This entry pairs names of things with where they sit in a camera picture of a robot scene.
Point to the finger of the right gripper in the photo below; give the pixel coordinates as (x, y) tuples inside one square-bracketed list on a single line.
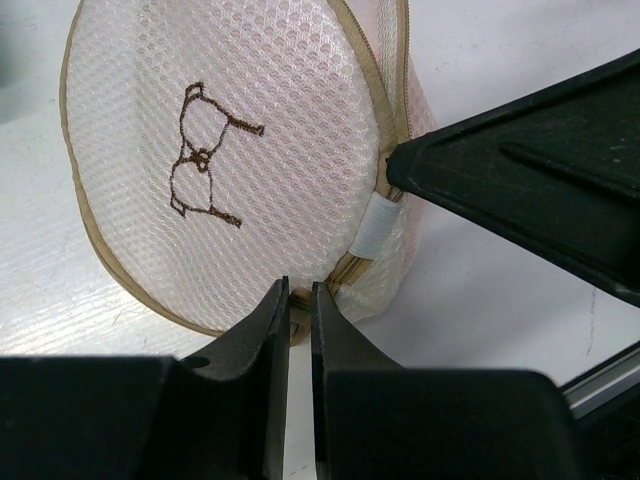
[(555, 172)]

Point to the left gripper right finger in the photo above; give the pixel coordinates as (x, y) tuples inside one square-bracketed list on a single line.
[(375, 419)]

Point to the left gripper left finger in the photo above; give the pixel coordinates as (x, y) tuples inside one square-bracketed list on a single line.
[(219, 413)]

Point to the aluminium frame rail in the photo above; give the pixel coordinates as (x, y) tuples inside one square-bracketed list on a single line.
[(604, 388)]

